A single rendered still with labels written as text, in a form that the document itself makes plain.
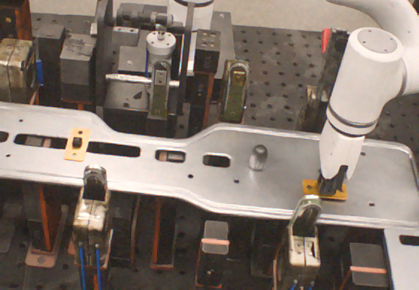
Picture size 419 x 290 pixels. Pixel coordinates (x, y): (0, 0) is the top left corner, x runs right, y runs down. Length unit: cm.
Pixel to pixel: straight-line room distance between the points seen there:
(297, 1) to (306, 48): 159
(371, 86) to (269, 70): 97
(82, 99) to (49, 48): 12
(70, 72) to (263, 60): 80
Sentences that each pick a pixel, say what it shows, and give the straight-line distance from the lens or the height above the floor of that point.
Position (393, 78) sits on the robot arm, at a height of 130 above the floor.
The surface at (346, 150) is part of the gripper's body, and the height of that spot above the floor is 116.
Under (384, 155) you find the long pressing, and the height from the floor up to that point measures 100.
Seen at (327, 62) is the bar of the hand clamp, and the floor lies 115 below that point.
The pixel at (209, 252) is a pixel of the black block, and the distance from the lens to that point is 107.
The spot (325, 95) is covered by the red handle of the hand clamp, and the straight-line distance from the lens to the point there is 127.
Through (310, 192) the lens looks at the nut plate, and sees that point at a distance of 116.
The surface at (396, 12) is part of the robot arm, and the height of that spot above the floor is 136.
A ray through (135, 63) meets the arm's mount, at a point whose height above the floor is 80.
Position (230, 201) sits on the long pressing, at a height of 100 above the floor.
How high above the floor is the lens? 187
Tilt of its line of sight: 44 degrees down
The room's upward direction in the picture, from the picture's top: 9 degrees clockwise
